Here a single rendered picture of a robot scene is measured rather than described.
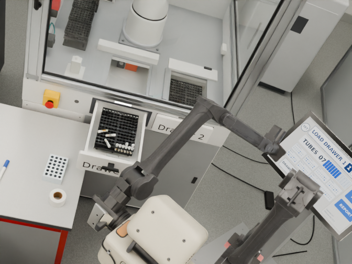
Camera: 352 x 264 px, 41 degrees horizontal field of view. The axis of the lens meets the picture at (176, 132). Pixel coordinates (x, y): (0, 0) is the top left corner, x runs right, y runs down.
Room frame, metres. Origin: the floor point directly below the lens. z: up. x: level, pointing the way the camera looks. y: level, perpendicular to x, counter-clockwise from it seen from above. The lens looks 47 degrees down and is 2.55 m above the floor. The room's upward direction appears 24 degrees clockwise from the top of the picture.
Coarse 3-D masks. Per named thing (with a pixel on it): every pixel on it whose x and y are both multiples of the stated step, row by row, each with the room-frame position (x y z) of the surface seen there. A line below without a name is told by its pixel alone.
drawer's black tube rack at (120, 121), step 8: (104, 112) 1.49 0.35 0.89; (112, 112) 1.50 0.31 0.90; (120, 112) 1.52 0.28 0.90; (104, 120) 1.46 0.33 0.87; (112, 120) 1.45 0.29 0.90; (120, 120) 1.47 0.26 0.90; (128, 120) 1.50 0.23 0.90; (136, 120) 1.52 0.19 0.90; (104, 128) 1.39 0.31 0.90; (112, 128) 1.41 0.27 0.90; (120, 128) 1.43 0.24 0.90; (128, 128) 1.45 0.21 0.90; (136, 128) 1.47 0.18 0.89; (96, 136) 1.33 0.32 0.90; (104, 136) 1.35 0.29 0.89; (112, 136) 1.37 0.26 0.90; (120, 136) 1.39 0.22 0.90; (128, 136) 1.43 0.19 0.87; (96, 144) 1.31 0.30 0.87; (128, 144) 1.36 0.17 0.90; (112, 152) 1.33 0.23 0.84; (120, 152) 1.32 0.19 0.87
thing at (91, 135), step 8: (96, 104) 1.51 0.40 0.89; (104, 104) 1.54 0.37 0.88; (112, 104) 1.55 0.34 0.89; (96, 112) 1.52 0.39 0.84; (128, 112) 1.57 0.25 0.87; (136, 112) 1.58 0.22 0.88; (144, 112) 1.59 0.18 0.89; (96, 120) 1.47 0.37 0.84; (144, 120) 1.54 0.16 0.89; (96, 128) 1.42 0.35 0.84; (144, 128) 1.50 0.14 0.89; (88, 136) 1.31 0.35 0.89; (136, 136) 1.48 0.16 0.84; (88, 144) 1.27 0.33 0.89; (136, 144) 1.44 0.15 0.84; (96, 152) 1.29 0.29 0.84; (104, 152) 1.31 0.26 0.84; (136, 152) 1.39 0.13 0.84; (136, 160) 1.34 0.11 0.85
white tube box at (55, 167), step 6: (54, 156) 1.21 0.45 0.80; (60, 156) 1.22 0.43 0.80; (48, 162) 1.16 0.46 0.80; (54, 162) 1.18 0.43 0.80; (60, 162) 1.20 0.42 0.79; (66, 162) 1.20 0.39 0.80; (48, 168) 1.14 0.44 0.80; (54, 168) 1.15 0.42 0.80; (60, 168) 1.16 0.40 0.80; (48, 174) 1.11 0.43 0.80; (54, 174) 1.12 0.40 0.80; (60, 174) 1.14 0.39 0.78; (42, 180) 1.09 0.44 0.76; (48, 180) 1.10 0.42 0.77; (54, 180) 1.10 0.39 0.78; (60, 180) 1.11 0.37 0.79
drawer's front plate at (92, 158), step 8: (80, 152) 1.19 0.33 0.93; (88, 152) 1.21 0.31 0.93; (80, 160) 1.19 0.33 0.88; (88, 160) 1.19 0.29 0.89; (96, 160) 1.20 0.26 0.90; (104, 160) 1.21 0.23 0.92; (112, 160) 1.22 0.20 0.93; (120, 160) 1.24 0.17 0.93; (80, 168) 1.19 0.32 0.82; (88, 168) 1.20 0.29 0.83; (120, 168) 1.23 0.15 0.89
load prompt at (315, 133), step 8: (312, 128) 1.69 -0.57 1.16; (312, 136) 1.66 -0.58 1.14; (320, 136) 1.66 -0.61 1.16; (320, 144) 1.63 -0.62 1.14; (328, 144) 1.63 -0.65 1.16; (328, 152) 1.60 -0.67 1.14; (336, 152) 1.60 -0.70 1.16; (336, 160) 1.57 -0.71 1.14; (344, 160) 1.57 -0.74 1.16; (344, 168) 1.55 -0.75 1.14
